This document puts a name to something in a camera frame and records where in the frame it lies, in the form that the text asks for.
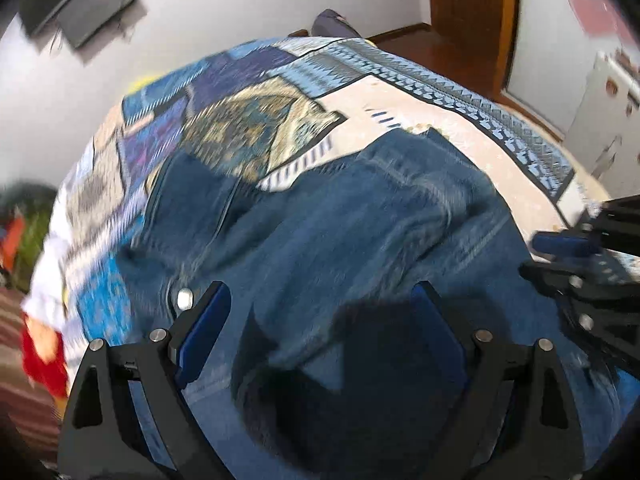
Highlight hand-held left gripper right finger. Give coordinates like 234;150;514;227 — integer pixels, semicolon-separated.
410;281;586;480

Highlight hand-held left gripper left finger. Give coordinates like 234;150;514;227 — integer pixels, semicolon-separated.
57;281;232;480

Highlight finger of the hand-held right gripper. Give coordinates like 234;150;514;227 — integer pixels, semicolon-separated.
531;230;607;262
519;259;593;307

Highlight blue denim jeans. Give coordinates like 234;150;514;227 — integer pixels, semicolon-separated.
131;127;626;480

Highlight red cloth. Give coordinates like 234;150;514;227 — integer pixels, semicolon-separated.
20;311;71;400

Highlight striped red rug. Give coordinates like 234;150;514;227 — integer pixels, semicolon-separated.
0;284;65;463

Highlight green and orange clutter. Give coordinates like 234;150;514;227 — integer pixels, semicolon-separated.
0;185;57;292

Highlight patterned blue patchwork blanket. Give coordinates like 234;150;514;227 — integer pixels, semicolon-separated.
22;35;617;413

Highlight dark cloth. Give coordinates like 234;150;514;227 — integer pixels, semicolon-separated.
311;8;363;40

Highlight wall-mounted black television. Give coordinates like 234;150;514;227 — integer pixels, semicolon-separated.
17;0;139;52

